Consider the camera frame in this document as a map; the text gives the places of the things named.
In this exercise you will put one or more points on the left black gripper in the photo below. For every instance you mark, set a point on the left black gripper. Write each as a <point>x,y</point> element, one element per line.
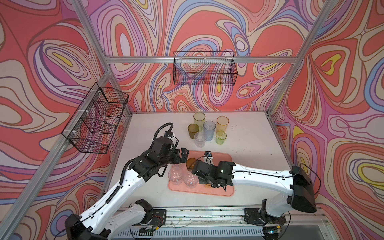
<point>183,156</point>

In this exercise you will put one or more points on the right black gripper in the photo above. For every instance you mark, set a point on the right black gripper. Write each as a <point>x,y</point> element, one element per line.
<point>202,181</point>

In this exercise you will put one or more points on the clear short glass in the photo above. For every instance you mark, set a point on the clear short glass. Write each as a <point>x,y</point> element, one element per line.
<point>190,180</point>
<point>175,175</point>
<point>200,139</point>

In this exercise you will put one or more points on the olive brown short cup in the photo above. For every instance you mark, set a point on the olive brown short cup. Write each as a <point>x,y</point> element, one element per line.
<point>192,130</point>

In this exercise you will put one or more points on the tall yellow-green cup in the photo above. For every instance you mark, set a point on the tall yellow-green cup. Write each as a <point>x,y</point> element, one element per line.
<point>199,119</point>

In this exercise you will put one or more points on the green short cup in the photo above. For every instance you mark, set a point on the green short cup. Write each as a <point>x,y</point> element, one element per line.
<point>221,137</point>

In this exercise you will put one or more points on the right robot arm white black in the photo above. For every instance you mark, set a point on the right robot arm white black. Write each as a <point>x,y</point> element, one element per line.
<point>295,187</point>

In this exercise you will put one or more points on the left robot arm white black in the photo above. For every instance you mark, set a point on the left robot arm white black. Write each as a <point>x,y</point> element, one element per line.
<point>102,221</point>

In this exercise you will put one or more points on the tall blue cup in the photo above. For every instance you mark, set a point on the tall blue cup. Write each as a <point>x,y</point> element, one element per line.
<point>209,128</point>

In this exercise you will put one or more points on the tall orange cup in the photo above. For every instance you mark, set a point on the tall orange cup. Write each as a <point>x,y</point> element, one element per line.
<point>222,123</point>

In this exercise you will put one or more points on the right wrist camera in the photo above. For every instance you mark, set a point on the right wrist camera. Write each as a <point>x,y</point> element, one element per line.
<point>208,157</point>

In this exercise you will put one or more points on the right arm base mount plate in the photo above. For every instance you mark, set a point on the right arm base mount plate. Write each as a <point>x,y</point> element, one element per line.
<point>253,216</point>

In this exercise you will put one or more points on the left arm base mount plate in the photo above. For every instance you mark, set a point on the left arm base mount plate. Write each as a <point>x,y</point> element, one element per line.
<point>156,218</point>

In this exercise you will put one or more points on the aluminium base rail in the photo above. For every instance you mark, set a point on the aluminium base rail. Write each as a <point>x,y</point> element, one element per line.
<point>230,216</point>

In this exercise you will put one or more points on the black wire basket back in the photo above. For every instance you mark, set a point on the black wire basket back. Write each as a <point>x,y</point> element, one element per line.
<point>204,68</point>

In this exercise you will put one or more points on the black wire basket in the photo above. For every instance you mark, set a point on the black wire basket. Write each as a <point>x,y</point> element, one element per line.
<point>204,68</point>
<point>100,114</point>

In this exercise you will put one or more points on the black wire basket left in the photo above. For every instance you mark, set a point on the black wire basket left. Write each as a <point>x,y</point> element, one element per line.
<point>100,114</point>

